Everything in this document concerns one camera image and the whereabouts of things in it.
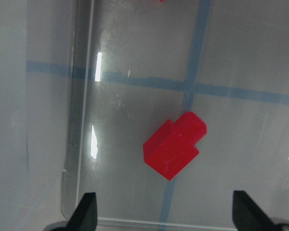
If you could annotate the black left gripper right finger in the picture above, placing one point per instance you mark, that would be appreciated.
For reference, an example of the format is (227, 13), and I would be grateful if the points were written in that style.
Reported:
(248, 216)

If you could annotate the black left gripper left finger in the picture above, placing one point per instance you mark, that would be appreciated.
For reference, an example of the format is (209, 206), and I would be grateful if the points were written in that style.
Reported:
(85, 216)

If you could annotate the clear plastic storage box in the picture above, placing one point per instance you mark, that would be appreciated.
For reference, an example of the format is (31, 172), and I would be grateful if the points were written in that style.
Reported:
(85, 83)

